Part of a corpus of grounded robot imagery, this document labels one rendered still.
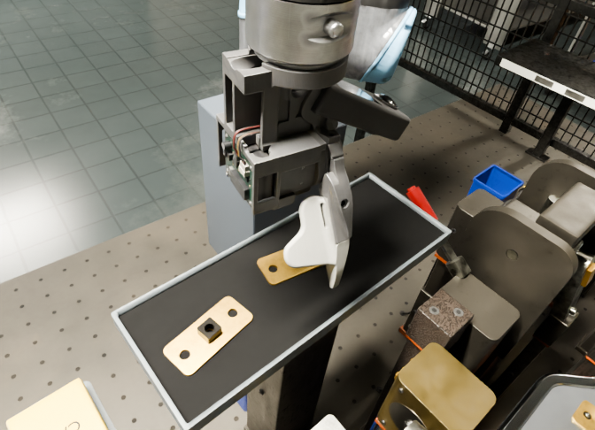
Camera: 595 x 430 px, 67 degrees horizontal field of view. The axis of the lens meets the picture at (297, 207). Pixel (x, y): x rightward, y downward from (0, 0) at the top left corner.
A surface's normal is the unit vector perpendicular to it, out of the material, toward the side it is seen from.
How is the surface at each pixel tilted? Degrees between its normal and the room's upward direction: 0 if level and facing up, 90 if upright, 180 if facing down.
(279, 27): 90
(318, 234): 57
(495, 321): 0
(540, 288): 90
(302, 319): 0
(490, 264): 90
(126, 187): 0
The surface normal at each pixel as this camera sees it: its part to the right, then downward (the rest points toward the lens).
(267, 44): -0.49, 0.58
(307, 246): 0.46, 0.14
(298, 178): 0.50, 0.63
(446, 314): 0.08, -0.72
